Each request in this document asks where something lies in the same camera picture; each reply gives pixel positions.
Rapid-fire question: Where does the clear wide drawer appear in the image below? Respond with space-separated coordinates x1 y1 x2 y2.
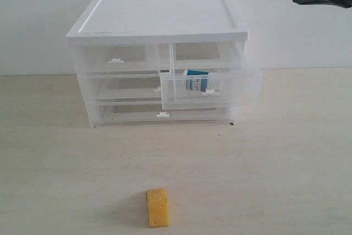
89 74 161 100
92 101 236 126

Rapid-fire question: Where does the clear middle wide drawer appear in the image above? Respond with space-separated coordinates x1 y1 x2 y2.
89 74 161 100

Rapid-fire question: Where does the white plastic drawer cabinet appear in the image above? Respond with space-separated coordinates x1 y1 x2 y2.
67 0 249 127

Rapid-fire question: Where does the white blue labelled bottle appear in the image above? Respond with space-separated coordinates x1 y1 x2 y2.
183 69 221 93

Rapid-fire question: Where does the clear bottom wide drawer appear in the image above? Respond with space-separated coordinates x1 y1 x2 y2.
92 101 236 126

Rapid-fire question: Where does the yellow sponge block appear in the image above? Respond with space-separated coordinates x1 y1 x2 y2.
146 188 170 228

